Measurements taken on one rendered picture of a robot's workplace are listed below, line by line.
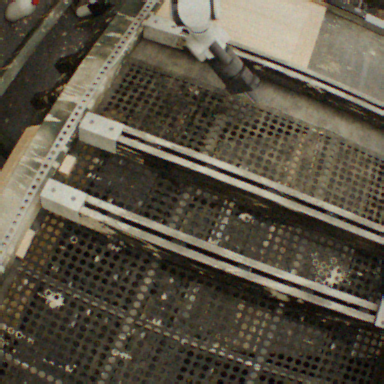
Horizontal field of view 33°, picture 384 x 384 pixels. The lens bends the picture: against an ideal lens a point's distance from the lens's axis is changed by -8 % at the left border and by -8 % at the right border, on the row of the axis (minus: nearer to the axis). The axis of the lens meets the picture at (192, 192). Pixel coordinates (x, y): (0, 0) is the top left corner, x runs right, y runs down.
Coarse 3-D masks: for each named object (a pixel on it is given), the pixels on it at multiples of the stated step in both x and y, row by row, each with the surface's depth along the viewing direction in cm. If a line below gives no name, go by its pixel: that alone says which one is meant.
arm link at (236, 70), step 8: (232, 64) 199; (240, 64) 201; (216, 72) 201; (224, 72) 200; (232, 72) 200; (240, 72) 202; (248, 72) 203; (224, 80) 205; (232, 80) 204; (240, 80) 203; (248, 80) 203; (256, 80) 203; (232, 88) 207; (240, 88) 205; (248, 88) 204; (256, 88) 204
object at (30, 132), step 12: (24, 132) 261; (36, 132) 254; (24, 144) 253; (12, 156) 253; (12, 168) 247; (72, 168) 221; (0, 180) 246; (84, 180) 214; (0, 192) 240; (48, 228) 205; (36, 240) 205; (36, 252) 201; (24, 300) 191; (0, 312) 191; (12, 312) 188; (12, 324) 186
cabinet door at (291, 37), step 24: (168, 0) 234; (240, 0) 239; (264, 0) 240; (288, 0) 242; (240, 24) 232; (264, 24) 233; (288, 24) 235; (312, 24) 236; (264, 48) 227; (288, 48) 228; (312, 48) 229
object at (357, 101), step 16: (144, 32) 222; (160, 32) 220; (176, 32) 218; (240, 48) 218; (256, 64) 216; (272, 64) 215; (288, 64) 216; (272, 80) 220; (288, 80) 217; (304, 80) 214; (320, 80) 216; (320, 96) 217; (336, 96) 213; (352, 96) 214; (368, 96) 214; (352, 112) 216; (368, 112) 213
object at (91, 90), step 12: (156, 0) 228; (144, 12) 224; (132, 24) 221; (132, 36) 218; (120, 48) 214; (108, 60) 211; (108, 72) 209; (84, 96) 203; (84, 108) 201; (60, 132) 195; (60, 144) 193; (48, 156) 191; (48, 168) 189; (36, 192) 185; (24, 204) 182; (24, 216) 181; (12, 228) 178
